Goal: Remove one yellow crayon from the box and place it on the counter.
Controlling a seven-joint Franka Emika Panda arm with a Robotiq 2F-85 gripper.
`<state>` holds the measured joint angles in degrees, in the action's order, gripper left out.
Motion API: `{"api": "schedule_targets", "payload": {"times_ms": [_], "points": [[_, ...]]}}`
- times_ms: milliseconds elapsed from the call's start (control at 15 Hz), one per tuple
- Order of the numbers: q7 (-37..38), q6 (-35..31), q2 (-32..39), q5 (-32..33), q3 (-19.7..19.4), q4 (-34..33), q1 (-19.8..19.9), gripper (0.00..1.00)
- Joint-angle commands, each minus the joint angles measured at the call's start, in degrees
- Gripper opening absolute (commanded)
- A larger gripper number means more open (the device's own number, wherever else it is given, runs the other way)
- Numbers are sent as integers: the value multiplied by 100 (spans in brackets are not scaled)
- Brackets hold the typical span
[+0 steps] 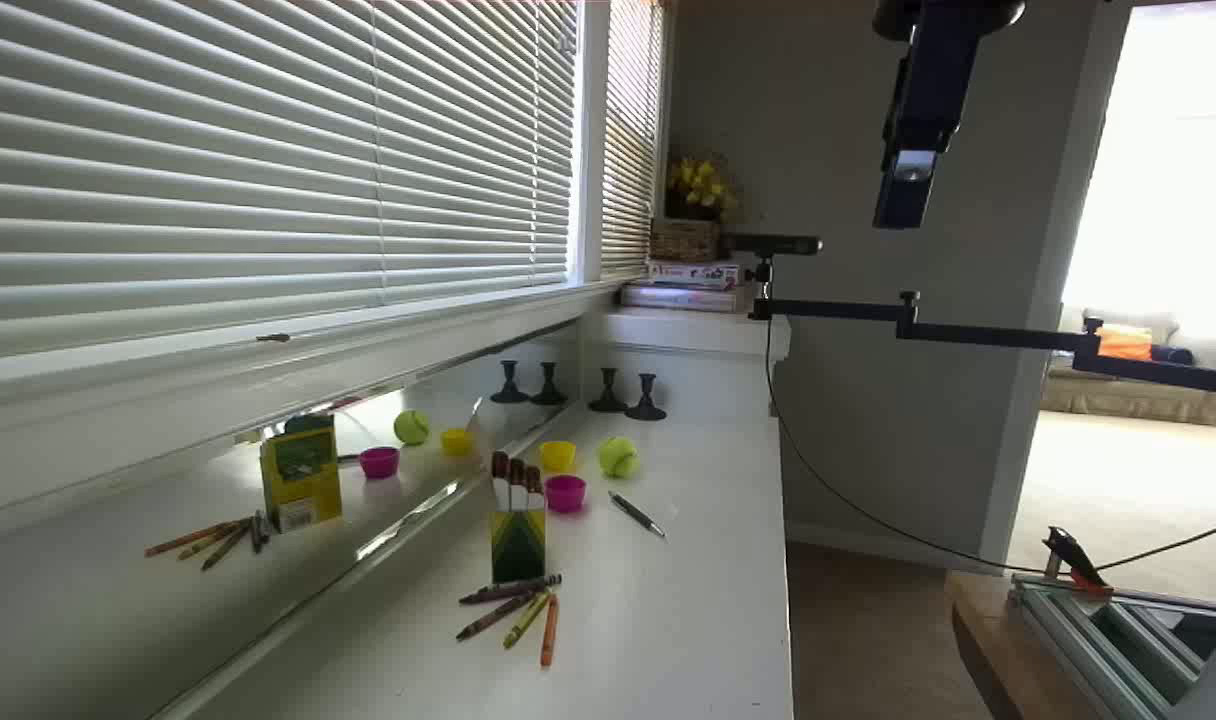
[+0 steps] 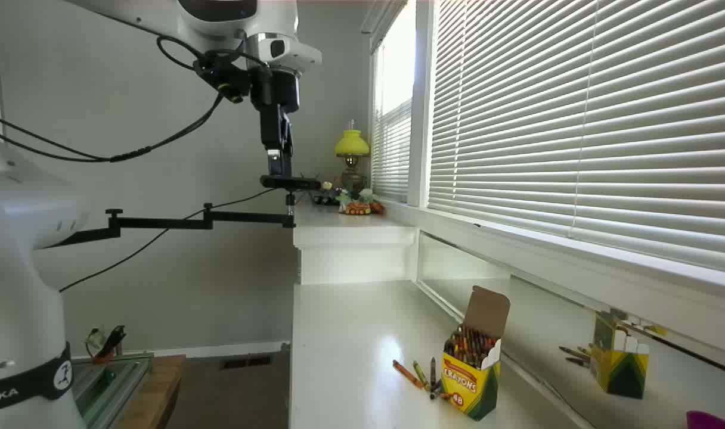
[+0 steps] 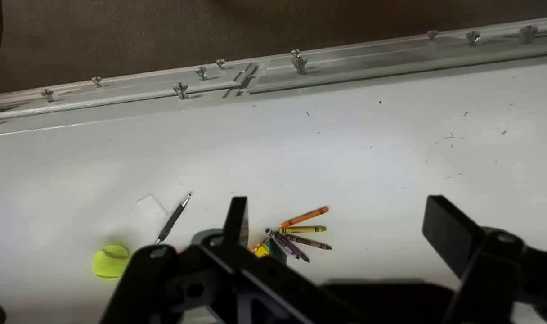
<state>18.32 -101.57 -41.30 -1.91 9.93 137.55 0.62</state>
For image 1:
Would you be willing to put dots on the olive yellow crayon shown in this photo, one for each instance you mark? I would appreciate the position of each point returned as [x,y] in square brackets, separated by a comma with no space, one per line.
[526,619]

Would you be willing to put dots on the wooden side table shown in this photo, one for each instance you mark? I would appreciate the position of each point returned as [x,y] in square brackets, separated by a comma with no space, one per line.
[1041,650]

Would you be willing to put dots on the orange object in background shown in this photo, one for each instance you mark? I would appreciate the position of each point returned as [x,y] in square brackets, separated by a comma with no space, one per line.
[1127,343]

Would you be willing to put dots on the white window blinds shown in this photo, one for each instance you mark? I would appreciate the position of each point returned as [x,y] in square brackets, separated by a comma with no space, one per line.
[214,171]

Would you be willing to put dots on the brown crayon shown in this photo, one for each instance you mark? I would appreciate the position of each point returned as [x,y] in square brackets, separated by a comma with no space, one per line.
[492,619]

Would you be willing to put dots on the black candle holder left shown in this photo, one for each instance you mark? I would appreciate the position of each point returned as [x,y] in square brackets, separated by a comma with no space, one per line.
[610,392]

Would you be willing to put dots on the dark purple crayon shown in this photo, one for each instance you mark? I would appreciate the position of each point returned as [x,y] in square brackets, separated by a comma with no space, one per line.
[508,590]

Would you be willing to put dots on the pink silicone cup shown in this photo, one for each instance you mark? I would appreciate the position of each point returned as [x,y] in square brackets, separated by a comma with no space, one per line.
[567,492]

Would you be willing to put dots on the black candle holder right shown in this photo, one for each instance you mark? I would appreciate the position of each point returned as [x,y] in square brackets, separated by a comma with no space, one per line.
[644,402]

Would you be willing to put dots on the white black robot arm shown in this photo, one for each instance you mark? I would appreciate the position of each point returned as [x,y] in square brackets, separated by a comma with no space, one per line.
[928,93]

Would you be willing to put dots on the orange crayon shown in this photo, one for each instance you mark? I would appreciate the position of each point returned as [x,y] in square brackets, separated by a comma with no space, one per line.
[549,633]

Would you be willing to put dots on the yellow flowers in basket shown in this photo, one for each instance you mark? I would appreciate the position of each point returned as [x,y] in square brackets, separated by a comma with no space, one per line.
[696,197]

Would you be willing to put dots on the yellow silicone cup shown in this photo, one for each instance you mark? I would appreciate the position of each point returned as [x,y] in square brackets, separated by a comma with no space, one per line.
[558,456]

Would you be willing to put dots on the green yellow crayon box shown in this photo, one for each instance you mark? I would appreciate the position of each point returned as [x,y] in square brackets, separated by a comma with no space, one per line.
[518,527]

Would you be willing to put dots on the stacked books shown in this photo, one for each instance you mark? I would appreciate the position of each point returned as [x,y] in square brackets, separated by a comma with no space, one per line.
[713,284]

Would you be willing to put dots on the dark crayon near cups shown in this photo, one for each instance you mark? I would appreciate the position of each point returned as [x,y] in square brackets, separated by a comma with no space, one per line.
[637,515]

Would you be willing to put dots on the black candle holder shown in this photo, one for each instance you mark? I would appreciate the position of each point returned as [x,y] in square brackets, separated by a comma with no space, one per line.
[644,402]
[610,392]

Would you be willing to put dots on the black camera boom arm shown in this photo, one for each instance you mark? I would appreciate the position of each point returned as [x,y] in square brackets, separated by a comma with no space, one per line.
[908,325]

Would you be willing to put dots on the green silicone cup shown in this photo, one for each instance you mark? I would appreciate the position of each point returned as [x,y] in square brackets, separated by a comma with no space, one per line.
[619,456]

